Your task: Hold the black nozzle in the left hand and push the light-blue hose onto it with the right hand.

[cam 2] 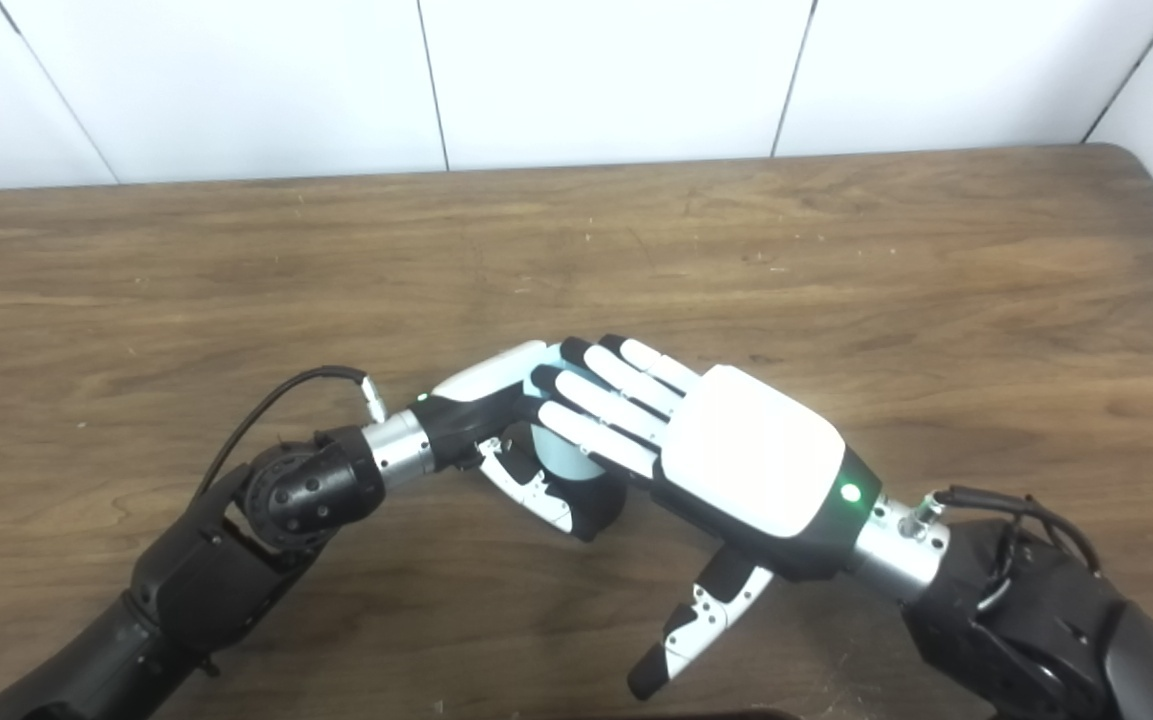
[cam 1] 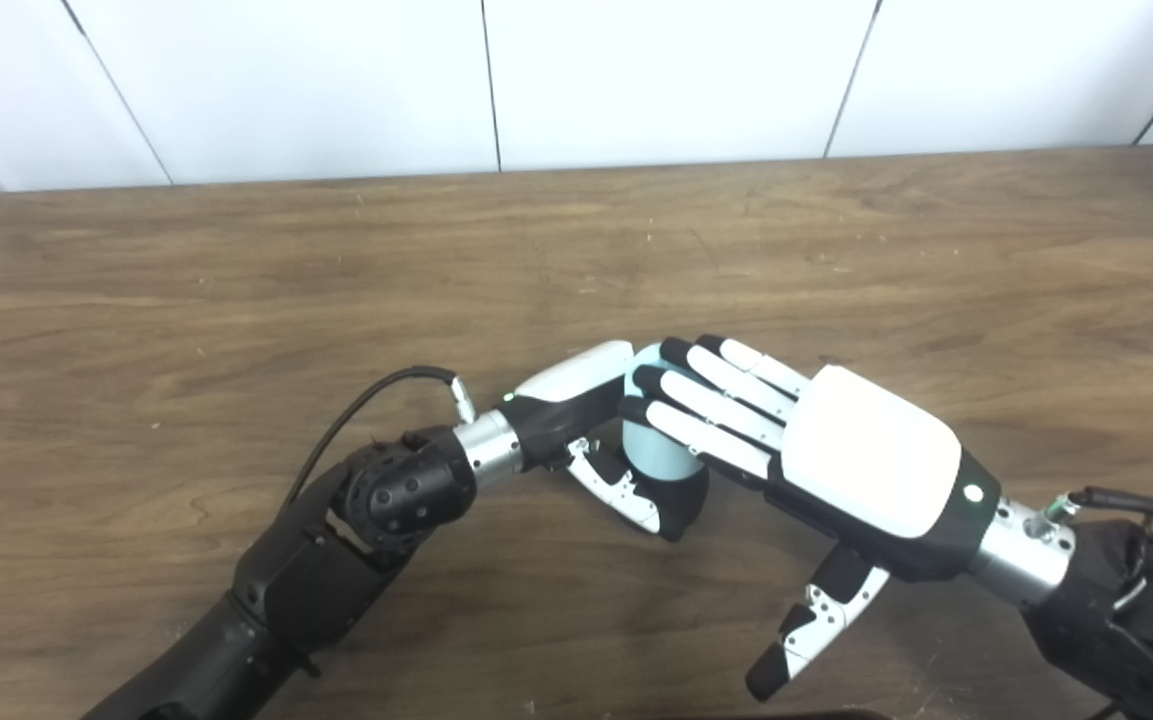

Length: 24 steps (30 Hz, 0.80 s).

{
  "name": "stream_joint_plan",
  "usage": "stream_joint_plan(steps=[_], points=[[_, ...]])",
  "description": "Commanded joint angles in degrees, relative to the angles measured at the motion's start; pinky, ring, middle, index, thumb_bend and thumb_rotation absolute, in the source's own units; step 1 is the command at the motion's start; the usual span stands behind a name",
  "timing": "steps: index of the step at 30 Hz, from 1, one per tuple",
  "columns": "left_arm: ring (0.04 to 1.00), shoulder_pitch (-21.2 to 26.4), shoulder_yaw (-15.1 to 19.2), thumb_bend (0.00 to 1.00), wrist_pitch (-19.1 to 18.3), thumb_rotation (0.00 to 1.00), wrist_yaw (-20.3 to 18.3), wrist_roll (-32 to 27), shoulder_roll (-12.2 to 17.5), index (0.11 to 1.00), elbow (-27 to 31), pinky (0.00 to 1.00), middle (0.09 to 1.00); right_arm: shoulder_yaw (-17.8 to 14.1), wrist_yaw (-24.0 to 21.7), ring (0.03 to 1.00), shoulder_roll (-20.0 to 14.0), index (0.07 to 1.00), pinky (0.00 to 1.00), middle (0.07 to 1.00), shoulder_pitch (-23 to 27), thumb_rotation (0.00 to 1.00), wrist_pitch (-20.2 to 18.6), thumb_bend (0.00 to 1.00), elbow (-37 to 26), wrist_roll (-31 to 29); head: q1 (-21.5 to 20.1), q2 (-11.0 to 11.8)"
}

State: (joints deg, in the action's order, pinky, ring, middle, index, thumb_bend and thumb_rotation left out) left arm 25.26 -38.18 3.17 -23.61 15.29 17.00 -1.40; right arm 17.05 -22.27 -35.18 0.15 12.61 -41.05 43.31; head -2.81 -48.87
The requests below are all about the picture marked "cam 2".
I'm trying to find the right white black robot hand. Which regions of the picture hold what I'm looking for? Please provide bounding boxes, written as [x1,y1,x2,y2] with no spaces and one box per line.
[526,334,883,701]

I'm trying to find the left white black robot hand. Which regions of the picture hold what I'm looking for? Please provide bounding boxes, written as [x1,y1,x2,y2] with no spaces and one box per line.
[411,340,627,536]

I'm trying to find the light blue cylinder cup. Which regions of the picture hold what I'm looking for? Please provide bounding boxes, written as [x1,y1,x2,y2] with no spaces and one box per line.
[531,345,605,483]

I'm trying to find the black flared nozzle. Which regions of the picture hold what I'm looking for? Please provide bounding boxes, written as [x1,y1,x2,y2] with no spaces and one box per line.
[536,470,629,543]

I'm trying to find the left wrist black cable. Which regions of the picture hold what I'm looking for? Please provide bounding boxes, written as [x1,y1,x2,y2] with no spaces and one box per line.
[191,366,389,506]

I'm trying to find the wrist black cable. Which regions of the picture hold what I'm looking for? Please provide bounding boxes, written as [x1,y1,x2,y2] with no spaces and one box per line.
[911,485,1105,581]
[191,366,389,506]

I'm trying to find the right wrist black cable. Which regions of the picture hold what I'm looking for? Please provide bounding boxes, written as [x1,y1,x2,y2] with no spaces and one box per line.
[911,485,1105,581]

